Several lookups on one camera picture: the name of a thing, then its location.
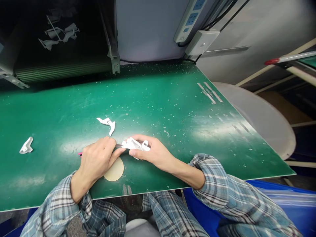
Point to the person's right hand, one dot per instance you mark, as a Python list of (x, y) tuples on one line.
[(155, 153)]

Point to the person's left hand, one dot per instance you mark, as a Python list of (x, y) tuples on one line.
[(95, 158)]

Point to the white moulded plastic part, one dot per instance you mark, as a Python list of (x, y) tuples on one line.
[(132, 144)]

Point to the round tan disc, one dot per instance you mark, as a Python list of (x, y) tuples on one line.
[(116, 171)]

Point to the white curved plastic piece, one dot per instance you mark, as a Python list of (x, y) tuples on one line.
[(112, 128), (103, 120)]

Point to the green work mat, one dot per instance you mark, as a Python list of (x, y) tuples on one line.
[(148, 103)]

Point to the person's body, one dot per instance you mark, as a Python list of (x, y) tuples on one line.
[(163, 214)]

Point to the white hooked plastic piece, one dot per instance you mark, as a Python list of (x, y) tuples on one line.
[(26, 147)]

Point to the dark conveyor belt machine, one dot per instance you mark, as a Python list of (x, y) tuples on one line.
[(74, 66)]

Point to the blue plastic bin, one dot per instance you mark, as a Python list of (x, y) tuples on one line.
[(247, 190)]

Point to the white round plastic tub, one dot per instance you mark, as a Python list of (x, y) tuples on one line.
[(261, 116)]

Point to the metal bar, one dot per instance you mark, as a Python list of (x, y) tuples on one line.
[(227, 49)]

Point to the white plastic sprue with parts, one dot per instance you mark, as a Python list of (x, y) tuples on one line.
[(58, 34)]

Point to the white power strip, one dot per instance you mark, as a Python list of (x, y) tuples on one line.
[(188, 21)]

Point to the brown cardboard box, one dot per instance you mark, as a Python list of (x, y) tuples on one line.
[(284, 106)]

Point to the red tipped white rod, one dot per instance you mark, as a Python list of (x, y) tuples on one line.
[(284, 59)]

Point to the white wall junction box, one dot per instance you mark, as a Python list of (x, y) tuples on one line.
[(202, 42)]

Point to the white tube frame rack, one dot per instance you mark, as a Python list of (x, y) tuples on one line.
[(300, 71)]

